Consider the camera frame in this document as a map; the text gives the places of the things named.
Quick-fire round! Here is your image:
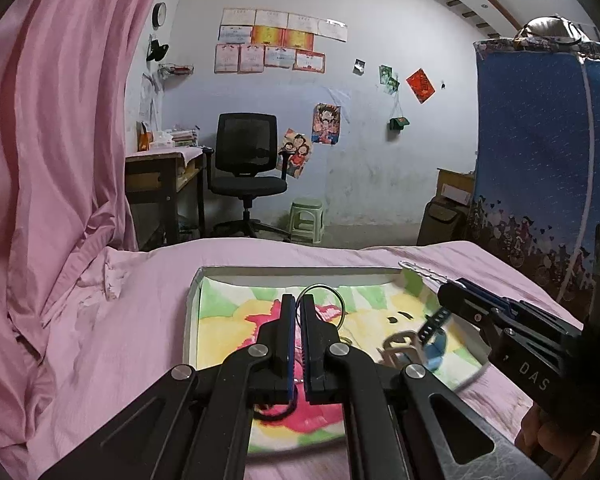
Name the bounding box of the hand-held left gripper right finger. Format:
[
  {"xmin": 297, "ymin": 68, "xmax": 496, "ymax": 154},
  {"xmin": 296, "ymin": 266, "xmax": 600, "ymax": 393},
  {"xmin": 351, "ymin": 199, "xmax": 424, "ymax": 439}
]
[{"xmin": 299, "ymin": 293, "xmax": 556, "ymax": 480}]

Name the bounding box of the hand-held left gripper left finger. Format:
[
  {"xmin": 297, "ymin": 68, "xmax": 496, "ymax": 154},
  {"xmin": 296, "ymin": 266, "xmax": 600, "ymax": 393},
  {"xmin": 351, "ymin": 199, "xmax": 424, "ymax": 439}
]
[{"xmin": 40, "ymin": 293, "xmax": 296, "ymax": 480}]

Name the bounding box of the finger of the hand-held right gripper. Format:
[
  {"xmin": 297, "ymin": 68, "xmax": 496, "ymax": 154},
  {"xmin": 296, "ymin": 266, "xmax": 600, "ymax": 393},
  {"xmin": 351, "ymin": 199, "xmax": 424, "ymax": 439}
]
[
  {"xmin": 437, "ymin": 282, "xmax": 502, "ymax": 335},
  {"xmin": 452, "ymin": 277, "xmax": 528, "ymax": 313}
]

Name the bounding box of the beige hair claw clip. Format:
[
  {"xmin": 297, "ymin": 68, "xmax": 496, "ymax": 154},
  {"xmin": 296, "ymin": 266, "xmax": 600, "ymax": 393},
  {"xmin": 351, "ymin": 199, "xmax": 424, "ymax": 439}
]
[{"xmin": 379, "ymin": 329, "xmax": 427, "ymax": 369}]

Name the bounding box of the white shallow cardboard box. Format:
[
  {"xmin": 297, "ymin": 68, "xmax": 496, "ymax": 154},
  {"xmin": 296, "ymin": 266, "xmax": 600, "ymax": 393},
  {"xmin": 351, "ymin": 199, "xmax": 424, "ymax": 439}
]
[{"xmin": 182, "ymin": 264, "xmax": 492, "ymax": 460}]

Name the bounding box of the person's right hand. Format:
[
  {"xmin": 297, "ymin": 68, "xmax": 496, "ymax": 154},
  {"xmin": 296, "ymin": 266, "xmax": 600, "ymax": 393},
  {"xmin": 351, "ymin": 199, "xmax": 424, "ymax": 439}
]
[{"xmin": 514, "ymin": 402, "xmax": 599, "ymax": 480}]

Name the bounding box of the green plastic stool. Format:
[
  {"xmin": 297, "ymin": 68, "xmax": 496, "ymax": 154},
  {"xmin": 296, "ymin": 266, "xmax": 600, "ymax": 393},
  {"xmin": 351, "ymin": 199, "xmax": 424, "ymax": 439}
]
[{"xmin": 287, "ymin": 199, "xmax": 326, "ymax": 246}]

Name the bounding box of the blue fabric wardrobe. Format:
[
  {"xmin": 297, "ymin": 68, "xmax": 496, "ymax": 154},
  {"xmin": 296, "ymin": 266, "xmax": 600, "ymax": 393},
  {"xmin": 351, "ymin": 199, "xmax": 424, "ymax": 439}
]
[{"xmin": 467, "ymin": 37, "xmax": 600, "ymax": 307}]

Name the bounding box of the pink bedsheet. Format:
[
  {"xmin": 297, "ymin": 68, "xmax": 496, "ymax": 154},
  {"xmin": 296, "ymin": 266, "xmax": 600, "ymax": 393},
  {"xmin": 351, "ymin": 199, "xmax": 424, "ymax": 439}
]
[{"xmin": 27, "ymin": 239, "xmax": 583, "ymax": 480}]

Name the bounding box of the black office chair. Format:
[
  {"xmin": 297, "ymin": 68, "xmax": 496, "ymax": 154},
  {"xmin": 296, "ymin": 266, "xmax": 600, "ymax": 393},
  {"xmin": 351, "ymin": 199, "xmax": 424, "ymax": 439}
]
[{"xmin": 207, "ymin": 112, "xmax": 294, "ymax": 239}]

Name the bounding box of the wooden desk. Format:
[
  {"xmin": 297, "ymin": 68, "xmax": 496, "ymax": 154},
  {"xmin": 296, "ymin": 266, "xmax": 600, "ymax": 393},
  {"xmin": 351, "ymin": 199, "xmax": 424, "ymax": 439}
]
[{"xmin": 124, "ymin": 147, "xmax": 209, "ymax": 252}]

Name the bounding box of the stack of books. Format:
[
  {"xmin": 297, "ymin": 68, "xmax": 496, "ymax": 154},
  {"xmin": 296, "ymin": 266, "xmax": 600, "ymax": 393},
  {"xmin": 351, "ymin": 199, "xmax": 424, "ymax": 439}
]
[{"xmin": 150, "ymin": 127, "xmax": 201, "ymax": 150}]

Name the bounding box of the pink curtain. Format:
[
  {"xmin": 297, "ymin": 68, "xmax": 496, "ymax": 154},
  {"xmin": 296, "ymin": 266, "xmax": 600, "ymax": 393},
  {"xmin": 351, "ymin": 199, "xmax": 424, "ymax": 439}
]
[{"xmin": 0, "ymin": 0, "xmax": 175, "ymax": 461}]

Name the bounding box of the cartoon family wall poster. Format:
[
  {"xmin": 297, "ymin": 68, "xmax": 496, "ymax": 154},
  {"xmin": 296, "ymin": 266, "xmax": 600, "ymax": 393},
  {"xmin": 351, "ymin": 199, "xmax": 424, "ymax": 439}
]
[{"xmin": 277, "ymin": 128, "xmax": 314, "ymax": 179}]

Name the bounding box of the red paper wall decoration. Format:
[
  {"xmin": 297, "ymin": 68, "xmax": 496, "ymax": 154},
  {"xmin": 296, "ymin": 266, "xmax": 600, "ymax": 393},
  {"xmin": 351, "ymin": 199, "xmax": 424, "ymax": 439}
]
[{"xmin": 405, "ymin": 67, "xmax": 436, "ymax": 105}]

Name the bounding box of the cartoon boy wall poster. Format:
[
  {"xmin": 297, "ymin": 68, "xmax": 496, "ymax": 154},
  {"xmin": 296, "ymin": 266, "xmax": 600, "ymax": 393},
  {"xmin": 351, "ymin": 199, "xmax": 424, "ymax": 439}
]
[{"xmin": 311, "ymin": 103, "xmax": 342, "ymax": 146}]

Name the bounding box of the green wall picture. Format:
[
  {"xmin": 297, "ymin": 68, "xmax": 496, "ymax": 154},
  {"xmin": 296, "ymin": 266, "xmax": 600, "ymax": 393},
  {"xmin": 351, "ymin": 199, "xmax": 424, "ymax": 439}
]
[{"xmin": 378, "ymin": 64, "xmax": 400, "ymax": 94}]

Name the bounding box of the grey bag with handles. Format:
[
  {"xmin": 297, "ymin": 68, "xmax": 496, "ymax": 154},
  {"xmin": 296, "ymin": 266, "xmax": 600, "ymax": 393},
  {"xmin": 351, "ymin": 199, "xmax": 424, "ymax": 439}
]
[{"xmin": 512, "ymin": 14, "xmax": 599, "ymax": 52}]

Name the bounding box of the papers pinned on wall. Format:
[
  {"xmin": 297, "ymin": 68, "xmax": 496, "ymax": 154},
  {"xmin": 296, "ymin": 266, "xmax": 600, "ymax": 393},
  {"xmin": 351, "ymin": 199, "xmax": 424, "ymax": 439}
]
[{"xmin": 139, "ymin": 72, "xmax": 165, "ymax": 121}]

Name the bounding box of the row of wall certificates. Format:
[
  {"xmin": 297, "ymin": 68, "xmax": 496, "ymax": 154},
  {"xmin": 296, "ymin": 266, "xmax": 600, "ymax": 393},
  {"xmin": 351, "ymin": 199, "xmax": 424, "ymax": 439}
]
[{"xmin": 214, "ymin": 7, "xmax": 349, "ymax": 75}]

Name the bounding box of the black wall hanging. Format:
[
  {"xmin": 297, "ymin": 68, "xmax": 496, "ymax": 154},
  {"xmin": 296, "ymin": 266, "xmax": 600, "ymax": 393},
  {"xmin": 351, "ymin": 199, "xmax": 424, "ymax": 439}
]
[{"xmin": 147, "ymin": 34, "xmax": 171, "ymax": 64}]

